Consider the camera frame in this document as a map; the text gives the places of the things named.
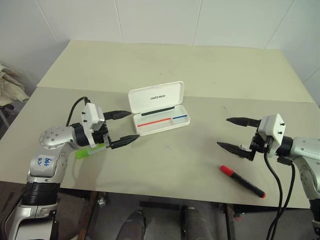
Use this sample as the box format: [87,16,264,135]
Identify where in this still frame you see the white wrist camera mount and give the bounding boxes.
[80,102,105,148]
[257,113,287,155]

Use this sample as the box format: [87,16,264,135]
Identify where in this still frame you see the dark rounded left foot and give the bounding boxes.
[119,209,147,240]

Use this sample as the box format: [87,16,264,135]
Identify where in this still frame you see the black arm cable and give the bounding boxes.
[65,96,90,127]
[263,152,297,240]

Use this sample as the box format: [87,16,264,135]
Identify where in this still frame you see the red and black marker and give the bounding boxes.
[219,164,266,199]

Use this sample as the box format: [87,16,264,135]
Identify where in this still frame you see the dark rounded right foot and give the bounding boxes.
[180,205,217,240]

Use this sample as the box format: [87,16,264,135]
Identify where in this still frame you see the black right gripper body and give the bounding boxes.
[248,118,278,162]

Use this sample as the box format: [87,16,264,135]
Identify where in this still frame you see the crumpled cloth pile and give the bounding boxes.
[0,62,30,109]

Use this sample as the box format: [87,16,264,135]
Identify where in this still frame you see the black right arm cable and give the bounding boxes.
[263,152,297,240]

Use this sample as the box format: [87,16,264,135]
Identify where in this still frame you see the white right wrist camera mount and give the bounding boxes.
[257,113,287,155]

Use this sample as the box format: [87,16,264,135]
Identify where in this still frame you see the white open pencil case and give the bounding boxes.
[127,80,192,137]

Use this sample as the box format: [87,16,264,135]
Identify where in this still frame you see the dark rounded foot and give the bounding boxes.
[119,209,147,240]
[180,205,217,240]

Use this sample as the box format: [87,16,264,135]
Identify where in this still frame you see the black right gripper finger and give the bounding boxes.
[225,116,261,128]
[216,141,252,160]

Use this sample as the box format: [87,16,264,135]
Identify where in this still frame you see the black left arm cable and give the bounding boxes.
[65,96,90,127]

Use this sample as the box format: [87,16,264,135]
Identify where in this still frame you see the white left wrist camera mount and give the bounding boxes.
[80,102,105,148]

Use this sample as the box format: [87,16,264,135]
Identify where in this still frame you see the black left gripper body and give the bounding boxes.
[91,121,112,149]

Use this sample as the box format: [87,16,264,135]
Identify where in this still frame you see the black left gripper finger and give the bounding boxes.
[109,134,141,150]
[102,110,132,121]

